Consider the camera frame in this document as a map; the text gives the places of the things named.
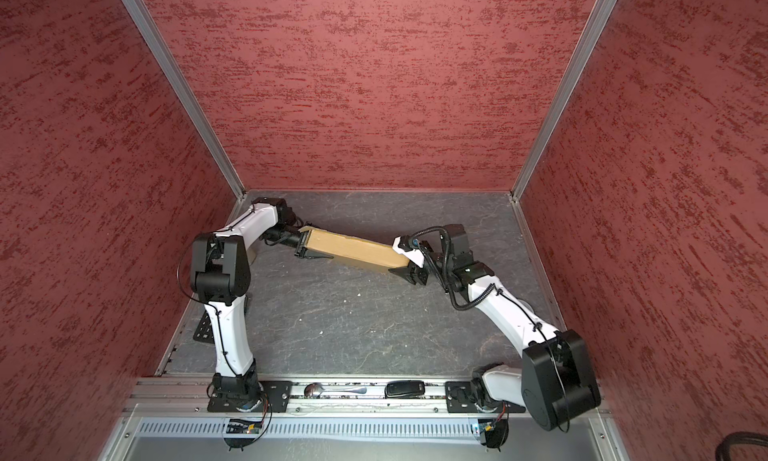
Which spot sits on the black calculator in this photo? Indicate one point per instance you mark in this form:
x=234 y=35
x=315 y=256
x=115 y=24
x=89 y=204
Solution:
x=203 y=332

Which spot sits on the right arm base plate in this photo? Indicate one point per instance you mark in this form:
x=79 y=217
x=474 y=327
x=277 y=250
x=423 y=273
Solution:
x=463 y=397

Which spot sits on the aluminium corner post right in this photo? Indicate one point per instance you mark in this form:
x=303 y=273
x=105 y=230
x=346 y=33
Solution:
x=591 y=33

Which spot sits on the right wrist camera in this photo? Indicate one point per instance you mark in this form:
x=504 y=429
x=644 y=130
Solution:
x=411 y=248

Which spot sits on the aluminium front rail frame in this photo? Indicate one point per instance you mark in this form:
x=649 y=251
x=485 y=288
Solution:
x=353 y=408

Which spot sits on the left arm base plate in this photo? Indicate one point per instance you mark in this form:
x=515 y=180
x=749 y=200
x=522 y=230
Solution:
x=271 y=397

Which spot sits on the aluminium corner post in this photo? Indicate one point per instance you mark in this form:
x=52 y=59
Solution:
x=591 y=33
x=153 y=38

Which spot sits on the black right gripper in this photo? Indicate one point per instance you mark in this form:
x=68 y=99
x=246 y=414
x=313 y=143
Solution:
x=409 y=275

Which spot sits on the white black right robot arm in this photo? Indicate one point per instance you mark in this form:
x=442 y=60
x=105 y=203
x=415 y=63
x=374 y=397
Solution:
x=556 y=382

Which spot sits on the brown cardboard box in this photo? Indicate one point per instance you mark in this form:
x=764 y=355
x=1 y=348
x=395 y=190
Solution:
x=354 y=251

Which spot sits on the black car key fob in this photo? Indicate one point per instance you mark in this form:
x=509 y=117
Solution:
x=405 y=389

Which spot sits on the aluminium corner post left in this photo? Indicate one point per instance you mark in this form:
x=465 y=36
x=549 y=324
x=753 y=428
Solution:
x=153 y=38

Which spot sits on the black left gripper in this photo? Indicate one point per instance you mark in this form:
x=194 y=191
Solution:
x=308 y=254

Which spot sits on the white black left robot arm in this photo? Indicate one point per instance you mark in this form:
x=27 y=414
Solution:
x=220 y=277

